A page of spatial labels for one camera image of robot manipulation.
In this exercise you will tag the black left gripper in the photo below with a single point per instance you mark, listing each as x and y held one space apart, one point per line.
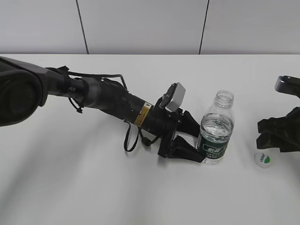
163 125

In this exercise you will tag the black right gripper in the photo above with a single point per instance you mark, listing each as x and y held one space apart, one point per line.
290 125

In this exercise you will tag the white green bottle cap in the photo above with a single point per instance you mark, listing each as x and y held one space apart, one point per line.
262 160

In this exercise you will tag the clear water bottle green label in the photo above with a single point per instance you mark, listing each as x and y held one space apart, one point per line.
216 128

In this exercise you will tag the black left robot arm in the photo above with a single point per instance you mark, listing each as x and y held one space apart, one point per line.
24 87

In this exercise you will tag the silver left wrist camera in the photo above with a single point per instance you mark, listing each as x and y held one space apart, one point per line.
173 98

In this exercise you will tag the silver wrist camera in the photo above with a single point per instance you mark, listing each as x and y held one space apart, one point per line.
288 85
173 98

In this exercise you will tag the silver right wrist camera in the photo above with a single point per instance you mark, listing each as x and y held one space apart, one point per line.
288 85

